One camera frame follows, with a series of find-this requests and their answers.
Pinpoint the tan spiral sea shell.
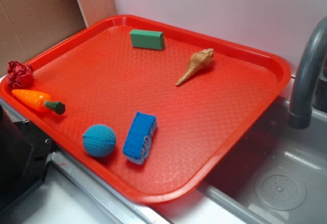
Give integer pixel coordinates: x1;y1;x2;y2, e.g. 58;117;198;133
175;48;214;86

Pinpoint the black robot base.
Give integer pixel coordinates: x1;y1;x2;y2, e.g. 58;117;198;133
1;108;54;214

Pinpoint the red plastic tray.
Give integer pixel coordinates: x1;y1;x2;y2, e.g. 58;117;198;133
1;15;291;205

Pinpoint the blue sponge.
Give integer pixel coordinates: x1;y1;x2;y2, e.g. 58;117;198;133
123;111;157;165

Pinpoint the green rectangular block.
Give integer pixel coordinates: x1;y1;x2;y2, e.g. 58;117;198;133
130;29;166;50

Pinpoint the blue textured ball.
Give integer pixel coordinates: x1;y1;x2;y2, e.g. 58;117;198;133
82;124;116;158

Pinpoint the orange toy carrot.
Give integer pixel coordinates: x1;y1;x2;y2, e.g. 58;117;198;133
11;89;66;115

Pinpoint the grey toy sink basin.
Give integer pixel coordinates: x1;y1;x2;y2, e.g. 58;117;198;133
155;99;326;223

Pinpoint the crumpled red cloth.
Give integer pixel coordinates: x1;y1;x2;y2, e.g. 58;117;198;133
7;61;34;89

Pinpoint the brown cardboard panel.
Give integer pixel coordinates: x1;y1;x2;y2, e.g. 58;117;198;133
1;0;116;76

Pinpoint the grey toy faucet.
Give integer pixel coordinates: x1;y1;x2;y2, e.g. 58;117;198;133
287;17;326;129

